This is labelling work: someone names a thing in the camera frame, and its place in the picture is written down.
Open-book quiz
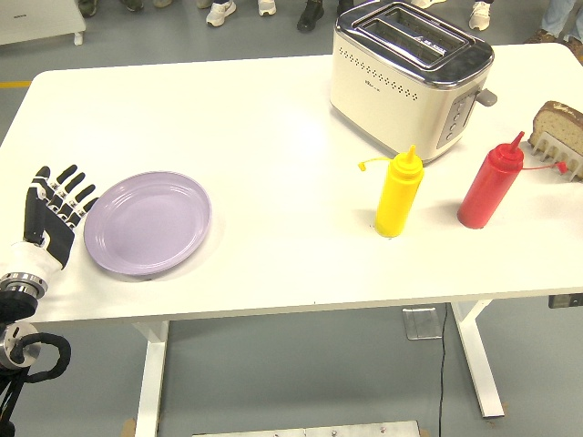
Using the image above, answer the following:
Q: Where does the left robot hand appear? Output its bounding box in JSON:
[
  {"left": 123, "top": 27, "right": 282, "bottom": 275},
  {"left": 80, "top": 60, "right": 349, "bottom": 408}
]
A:
[{"left": 0, "top": 164, "right": 100, "bottom": 286}]

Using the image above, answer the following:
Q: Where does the purple round plate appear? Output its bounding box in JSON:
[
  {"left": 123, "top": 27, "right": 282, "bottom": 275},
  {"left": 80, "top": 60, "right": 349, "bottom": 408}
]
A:
[{"left": 83, "top": 170, "right": 213, "bottom": 278}]

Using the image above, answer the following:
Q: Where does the cream and chrome toaster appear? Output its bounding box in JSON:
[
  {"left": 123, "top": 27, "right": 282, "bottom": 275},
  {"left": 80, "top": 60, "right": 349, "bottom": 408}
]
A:
[{"left": 328, "top": 2, "right": 499, "bottom": 166}]

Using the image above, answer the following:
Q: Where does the brown bread slice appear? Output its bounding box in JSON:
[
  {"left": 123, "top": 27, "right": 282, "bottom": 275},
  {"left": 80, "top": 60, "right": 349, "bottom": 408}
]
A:
[{"left": 527, "top": 100, "right": 583, "bottom": 158}]

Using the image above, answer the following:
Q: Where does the silver floor plate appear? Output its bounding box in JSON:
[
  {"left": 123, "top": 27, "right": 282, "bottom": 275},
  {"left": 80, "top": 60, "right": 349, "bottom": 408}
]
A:
[{"left": 401, "top": 307, "right": 444, "bottom": 341}]

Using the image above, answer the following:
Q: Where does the white table leg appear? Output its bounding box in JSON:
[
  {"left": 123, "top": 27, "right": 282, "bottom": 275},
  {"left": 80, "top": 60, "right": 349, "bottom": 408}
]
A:
[
  {"left": 131, "top": 318, "right": 170, "bottom": 437},
  {"left": 450, "top": 300, "right": 506, "bottom": 420}
]

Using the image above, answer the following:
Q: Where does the white side table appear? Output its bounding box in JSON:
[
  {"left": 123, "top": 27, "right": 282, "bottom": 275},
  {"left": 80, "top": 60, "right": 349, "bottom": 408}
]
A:
[{"left": 0, "top": 0, "right": 87, "bottom": 46}]

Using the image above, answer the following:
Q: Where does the white sneaker with laces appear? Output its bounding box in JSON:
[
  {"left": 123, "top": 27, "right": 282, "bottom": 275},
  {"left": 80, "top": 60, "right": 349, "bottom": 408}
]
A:
[
  {"left": 204, "top": 0, "right": 238, "bottom": 26},
  {"left": 468, "top": 0, "right": 491, "bottom": 31}
]

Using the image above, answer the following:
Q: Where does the black shoe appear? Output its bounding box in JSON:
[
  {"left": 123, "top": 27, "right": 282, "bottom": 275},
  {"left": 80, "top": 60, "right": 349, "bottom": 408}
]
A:
[{"left": 296, "top": 0, "right": 325, "bottom": 32}]

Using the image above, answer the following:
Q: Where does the yellow squeeze bottle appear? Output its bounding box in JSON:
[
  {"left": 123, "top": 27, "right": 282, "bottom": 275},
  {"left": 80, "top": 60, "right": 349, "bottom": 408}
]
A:
[{"left": 357, "top": 144, "right": 425, "bottom": 238}]

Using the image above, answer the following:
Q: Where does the red squeeze bottle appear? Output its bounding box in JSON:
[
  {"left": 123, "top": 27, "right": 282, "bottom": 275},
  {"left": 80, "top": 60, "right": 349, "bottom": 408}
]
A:
[{"left": 456, "top": 130, "right": 569, "bottom": 230}]

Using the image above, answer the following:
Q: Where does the black table control panel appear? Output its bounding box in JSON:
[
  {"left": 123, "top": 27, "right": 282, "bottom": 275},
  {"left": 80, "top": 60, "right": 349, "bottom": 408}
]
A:
[{"left": 547, "top": 294, "right": 583, "bottom": 310}]

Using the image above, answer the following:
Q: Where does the brown shoe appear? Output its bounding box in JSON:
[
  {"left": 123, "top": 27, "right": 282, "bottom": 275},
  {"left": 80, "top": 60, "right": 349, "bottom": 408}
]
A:
[{"left": 523, "top": 29, "right": 559, "bottom": 45}]

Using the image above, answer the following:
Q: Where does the metal toast rack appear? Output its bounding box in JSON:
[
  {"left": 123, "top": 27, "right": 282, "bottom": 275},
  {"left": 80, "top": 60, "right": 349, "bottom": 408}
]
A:
[{"left": 527, "top": 136, "right": 583, "bottom": 183}]

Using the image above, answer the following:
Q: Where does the person's leg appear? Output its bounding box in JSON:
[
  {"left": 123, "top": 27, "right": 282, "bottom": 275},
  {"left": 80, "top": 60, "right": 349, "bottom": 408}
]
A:
[{"left": 541, "top": 0, "right": 579, "bottom": 37}]

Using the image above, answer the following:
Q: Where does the black floor cable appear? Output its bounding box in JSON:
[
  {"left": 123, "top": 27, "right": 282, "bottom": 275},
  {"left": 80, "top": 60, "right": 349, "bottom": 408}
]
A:
[{"left": 436, "top": 303, "right": 448, "bottom": 437}]

